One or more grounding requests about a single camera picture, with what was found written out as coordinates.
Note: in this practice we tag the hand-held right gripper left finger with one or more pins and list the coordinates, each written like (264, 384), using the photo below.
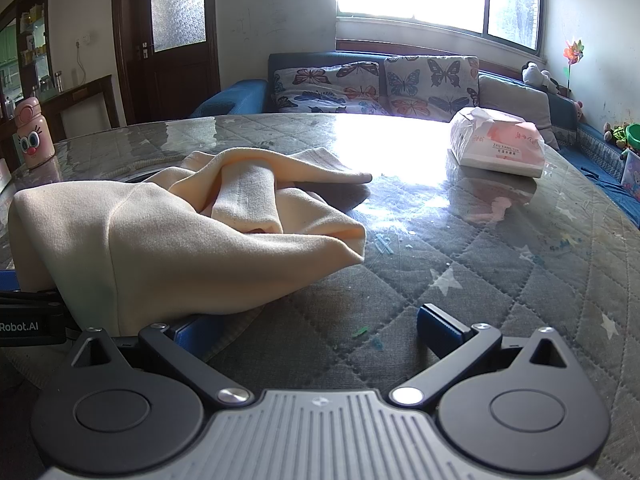
(192, 334)

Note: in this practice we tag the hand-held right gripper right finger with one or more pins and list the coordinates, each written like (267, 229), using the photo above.
(440, 329)

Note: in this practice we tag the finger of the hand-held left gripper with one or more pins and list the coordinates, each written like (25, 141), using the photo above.
(7, 282)

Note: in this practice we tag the cream garment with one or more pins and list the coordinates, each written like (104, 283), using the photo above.
(150, 240)

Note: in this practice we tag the pink cartoon bottle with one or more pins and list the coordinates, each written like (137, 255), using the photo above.
(35, 135)

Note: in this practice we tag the pink white tissue pack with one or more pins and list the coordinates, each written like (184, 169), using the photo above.
(500, 146)

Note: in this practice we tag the dark wooden side table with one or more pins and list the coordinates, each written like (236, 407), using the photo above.
(95, 87)

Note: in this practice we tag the blue sofa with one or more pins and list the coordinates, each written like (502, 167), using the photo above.
(235, 97)

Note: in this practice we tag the plain grey cushion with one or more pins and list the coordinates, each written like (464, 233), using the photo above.
(510, 96)

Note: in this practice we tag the square butterfly print cushion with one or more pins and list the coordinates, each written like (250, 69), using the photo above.
(425, 85)

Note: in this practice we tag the clear plastic storage box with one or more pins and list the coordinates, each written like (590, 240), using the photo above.
(632, 175)

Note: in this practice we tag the wooden shelf cabinet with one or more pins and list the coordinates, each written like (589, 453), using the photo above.
(30, 35)

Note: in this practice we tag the dark wooden glass door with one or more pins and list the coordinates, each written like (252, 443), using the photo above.
(175, 85)

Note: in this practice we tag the small stuffed toys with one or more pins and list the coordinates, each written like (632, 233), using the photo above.
(615, 135)

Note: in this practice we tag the wide butterfly print cushion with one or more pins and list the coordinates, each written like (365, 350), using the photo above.
(325, 85)

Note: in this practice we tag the white black plush toy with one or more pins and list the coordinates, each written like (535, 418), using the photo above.
(537, 76)

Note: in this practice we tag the green bowl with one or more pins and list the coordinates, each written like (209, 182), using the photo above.
(634, 135)

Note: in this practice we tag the colourful pinwheel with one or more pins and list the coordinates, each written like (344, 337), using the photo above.
(572, 55)

